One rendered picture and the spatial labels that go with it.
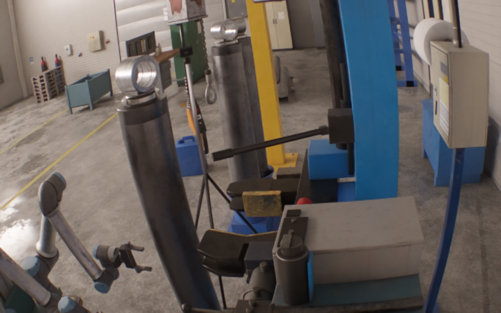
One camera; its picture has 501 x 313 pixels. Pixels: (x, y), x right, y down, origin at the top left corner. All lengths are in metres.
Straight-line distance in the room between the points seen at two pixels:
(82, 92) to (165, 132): 7.82
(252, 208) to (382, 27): 0.95
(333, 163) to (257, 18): 2.55
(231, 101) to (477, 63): 1.80
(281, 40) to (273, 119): 7.59
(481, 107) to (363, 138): 0.58
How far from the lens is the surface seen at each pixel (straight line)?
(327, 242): 1.03
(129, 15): 13.67
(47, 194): 1.92
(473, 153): 3.67
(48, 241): 2.28
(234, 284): 2.75
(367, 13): 1.22
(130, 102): 1.48
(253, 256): 1.28
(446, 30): 1.79
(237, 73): 2.70
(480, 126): 1.60
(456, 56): 1.49
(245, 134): 2.81
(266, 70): 3.97
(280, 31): 11.52
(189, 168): 4.36
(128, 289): 2.93
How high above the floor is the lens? 1.80
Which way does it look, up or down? 22 degrees down
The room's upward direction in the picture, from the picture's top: 8 degrees counter-clockwise
